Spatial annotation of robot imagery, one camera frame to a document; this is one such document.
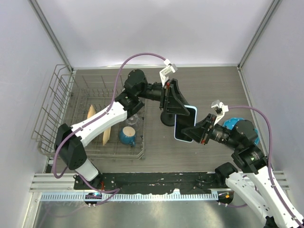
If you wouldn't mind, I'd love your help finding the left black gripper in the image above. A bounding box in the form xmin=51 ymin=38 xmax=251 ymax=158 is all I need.
xmin=137 ymin=79 xmax=191 ymax=116

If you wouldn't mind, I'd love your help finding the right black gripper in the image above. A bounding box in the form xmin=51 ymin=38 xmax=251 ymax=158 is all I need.
xmin=182 ymin=112 xmax=241 ymax=148

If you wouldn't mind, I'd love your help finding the black phone stand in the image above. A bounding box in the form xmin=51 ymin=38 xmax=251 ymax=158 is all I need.
xmin=161 ymin=111 xmax=176 ymax=127

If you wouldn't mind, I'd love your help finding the phone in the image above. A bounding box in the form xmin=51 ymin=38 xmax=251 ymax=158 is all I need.
xmin=174 ymin=105 xmax=197 ymax=143

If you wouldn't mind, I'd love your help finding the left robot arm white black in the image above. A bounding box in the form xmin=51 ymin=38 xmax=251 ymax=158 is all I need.
xmin=54 ymin=69 xmax=190 ymax=190

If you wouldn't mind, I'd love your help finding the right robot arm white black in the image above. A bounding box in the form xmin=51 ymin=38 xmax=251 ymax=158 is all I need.
xmin=181 ymin=114 xmax=304 ymax=228

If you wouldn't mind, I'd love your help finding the blue polka dot plate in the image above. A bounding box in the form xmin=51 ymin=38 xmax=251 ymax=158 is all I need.
xmin=223 ymin=117 xmax=260 ymax=145

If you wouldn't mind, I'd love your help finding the clear glass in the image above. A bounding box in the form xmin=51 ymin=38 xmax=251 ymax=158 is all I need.
xmin=125 ymin=114 xmax=142 ymax=129

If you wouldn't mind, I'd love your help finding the blue mug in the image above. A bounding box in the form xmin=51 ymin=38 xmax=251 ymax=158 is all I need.
xmin=118 ymin=126 xmax=136 ymax=147

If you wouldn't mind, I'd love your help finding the right beige plate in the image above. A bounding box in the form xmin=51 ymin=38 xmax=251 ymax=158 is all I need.
xmin=103 ymin=127 xmax=111 ymax=146

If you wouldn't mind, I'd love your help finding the beige plate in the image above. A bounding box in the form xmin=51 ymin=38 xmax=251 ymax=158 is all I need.
xmin=103 ymin=127 xmax=111 ymax=146
xmin=87 ymin=104 xmax=96 ymax=119

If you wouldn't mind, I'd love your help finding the left beige plate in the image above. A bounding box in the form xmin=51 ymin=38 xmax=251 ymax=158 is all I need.
xmin=87 ymin=104 xmax=96 ymax=119

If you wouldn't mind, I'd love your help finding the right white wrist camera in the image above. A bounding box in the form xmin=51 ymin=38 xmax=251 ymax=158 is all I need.
xmin=211 ymin=100 xmax=229 ymax=124

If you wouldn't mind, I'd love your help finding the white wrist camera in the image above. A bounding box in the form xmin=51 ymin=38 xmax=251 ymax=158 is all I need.
xmin=159 ymin=59 xmax=178 ymax=87
xmin=211 ymin=100 xmax=229 ymax=124

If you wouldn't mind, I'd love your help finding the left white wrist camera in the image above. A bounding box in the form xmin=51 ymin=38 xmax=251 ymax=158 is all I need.
xmin=159 ymin=59 xmax=178 ymax=87

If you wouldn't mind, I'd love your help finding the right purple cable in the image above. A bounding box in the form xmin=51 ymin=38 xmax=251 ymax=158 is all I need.
xmin=224 ymin=104 xmax=304 ymax=228

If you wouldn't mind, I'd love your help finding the purple cable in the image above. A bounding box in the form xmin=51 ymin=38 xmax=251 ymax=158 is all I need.
xmin=52 ymin=52 xmax=171 ymax=206
xmin=224 ymin=104 xmax=304 ymax=228

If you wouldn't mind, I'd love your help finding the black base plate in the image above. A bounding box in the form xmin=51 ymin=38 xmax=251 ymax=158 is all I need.
xmin=89 ymin=172 xmax=228 ymax=195

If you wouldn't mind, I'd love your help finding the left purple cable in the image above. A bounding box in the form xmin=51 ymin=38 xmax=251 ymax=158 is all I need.
xmin=52 ymin=52 xmax=171 ymax=206

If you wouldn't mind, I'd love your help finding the grey wire dish rack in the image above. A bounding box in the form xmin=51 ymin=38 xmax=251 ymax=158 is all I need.
xmin=31 ymin=64 xmax=147 ymax=160

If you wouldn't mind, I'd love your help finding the white slotted cable duct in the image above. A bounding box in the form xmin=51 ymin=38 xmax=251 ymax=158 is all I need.
xmin=40 ymin=190 xmax=218 ymax=202

